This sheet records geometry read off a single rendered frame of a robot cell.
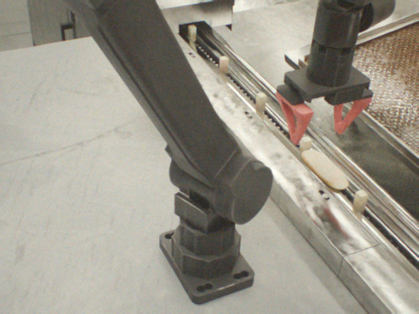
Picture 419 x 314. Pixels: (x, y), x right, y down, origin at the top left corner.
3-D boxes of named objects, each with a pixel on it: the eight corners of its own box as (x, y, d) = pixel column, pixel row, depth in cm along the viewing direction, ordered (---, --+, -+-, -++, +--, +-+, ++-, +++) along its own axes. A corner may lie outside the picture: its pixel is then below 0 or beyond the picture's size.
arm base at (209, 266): (156, 243, 88) (194, 306, 79) (156, 196, 83) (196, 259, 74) (214, 225, 91) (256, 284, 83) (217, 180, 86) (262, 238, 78)
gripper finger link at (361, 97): (296, 127, 96) (306, 70, 91) (336, 118, 99) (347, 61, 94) (323, 152, 92) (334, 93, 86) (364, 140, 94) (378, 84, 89)
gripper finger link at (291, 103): (268, 133, 95) (275, 76, 89) (310, 123, 97) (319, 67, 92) (294, 159, 90) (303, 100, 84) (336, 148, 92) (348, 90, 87)
